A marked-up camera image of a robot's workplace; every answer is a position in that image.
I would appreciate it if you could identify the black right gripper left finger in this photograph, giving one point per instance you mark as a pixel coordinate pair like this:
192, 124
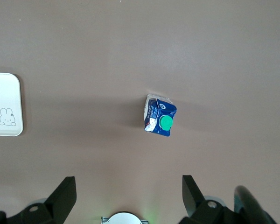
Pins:
58, 203

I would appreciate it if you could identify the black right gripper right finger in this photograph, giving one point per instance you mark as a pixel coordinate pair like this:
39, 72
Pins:
200, 210

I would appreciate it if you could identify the blue white milk carton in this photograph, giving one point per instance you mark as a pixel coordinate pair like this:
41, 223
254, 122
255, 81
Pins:
159, 116

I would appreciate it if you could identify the white tray with rabbit print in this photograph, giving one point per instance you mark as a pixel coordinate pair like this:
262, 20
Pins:
4, 98

